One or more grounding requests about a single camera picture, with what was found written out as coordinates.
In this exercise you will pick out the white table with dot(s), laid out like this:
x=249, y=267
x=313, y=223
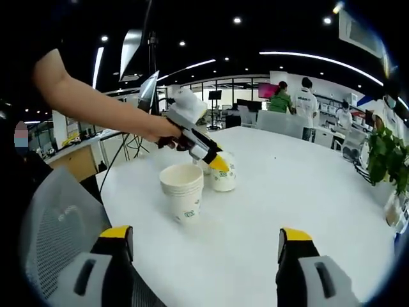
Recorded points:
x=271, y=198

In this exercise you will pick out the pink monitor screen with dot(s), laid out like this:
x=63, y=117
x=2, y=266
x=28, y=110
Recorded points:
x=265, y=90

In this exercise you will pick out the curved ceiling strip light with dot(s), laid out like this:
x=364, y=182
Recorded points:
x=319, y=58

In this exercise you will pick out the grey overhead panel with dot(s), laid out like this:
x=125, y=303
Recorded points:
x=131, y=54

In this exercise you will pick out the silver laptop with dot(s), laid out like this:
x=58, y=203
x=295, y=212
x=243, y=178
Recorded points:
x=148, y=92

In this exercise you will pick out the ceiling air conditioner vent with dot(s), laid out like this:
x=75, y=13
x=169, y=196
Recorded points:
x=362, y=33

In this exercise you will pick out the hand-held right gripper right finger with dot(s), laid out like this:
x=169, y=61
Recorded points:
x=329, y=281

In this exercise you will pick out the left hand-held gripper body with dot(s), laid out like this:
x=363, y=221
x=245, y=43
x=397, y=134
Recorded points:
x=188, y=107

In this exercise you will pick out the yellow black tool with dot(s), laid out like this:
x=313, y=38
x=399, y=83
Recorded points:
x=71, y=140

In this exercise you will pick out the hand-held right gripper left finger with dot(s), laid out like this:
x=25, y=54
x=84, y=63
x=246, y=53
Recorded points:
x=81, y=279

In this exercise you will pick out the black tripod stand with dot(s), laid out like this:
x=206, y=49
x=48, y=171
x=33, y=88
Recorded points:
x=154, y=64

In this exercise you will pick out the black monitor on stand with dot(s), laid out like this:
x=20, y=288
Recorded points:
x=215, y=95

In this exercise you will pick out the green potted plant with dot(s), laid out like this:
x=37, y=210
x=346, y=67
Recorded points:
x=383, y=153

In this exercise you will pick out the white mesh office chair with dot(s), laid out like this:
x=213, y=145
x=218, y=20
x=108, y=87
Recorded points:
x=354, y=144

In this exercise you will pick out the person's left hand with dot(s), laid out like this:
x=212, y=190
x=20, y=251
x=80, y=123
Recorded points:
x=164, y=131

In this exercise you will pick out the stack of white paper cups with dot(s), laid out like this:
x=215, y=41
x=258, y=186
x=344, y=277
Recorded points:
x=183, y=198

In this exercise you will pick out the wooden side desk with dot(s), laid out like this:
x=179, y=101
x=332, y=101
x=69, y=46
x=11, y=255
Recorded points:
x=76, y=160

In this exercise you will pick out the straight ceiling strip light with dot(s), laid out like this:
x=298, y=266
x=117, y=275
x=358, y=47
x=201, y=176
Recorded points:
x=98, y=67
x=195, y=65

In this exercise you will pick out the grey mesh office chair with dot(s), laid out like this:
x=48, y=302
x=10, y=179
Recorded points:
x=57, y=217

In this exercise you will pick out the glass plant vase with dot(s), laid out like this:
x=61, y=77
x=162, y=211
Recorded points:
x=394, y=211

